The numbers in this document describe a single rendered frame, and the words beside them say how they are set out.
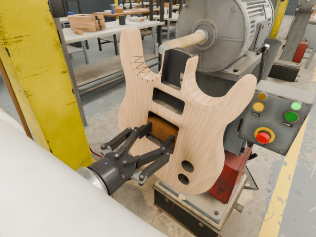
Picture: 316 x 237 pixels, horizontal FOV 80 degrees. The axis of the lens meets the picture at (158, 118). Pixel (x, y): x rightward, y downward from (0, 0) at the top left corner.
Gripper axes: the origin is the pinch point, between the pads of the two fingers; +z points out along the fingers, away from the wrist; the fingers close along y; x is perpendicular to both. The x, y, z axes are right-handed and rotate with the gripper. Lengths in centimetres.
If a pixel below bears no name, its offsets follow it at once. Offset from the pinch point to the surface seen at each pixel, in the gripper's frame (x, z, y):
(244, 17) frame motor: 26.4, 31.6, 2.6
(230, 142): -31, 50, 11
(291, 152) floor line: -98, 163, 55
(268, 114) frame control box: 2.7, 29.0, 20.4
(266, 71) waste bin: -74, 301, -14
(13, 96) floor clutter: -28, -9, -94
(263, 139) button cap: -4.9, 26.3, 22.7
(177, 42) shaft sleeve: 20.2, 12.2, -6.5
